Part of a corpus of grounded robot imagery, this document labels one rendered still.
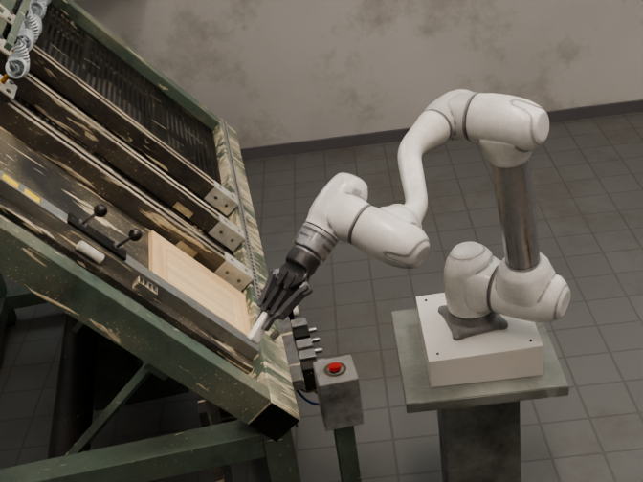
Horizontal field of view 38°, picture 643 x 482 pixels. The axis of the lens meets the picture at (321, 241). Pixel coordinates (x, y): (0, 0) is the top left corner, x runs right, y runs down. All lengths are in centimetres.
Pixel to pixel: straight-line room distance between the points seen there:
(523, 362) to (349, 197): 105
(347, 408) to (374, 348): 158
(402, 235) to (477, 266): 82
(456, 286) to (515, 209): 39
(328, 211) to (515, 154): 60
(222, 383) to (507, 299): 87
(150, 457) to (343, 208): 110
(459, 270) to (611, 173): 300
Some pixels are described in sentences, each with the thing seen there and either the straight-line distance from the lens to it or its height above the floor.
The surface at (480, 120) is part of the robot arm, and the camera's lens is 246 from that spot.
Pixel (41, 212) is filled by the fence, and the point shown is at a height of 152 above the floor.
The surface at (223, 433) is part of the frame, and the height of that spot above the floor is 79.
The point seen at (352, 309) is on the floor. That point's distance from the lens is 463.
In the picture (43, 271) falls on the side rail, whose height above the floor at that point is 148.
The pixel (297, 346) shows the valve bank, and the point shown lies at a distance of 316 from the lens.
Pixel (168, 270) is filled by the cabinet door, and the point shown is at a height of 116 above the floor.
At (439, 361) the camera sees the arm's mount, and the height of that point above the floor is 85.
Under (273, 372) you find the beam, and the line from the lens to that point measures 288.
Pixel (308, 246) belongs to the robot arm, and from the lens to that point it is 210.
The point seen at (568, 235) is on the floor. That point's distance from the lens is 513.
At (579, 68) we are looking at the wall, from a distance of 634.
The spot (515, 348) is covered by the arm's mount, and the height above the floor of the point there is 86.
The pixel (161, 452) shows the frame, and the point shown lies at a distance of 285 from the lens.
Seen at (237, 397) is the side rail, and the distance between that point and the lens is 271.
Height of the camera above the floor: 266
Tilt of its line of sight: 31 degrees down
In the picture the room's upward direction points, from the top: 8 degrees counter-clockwise
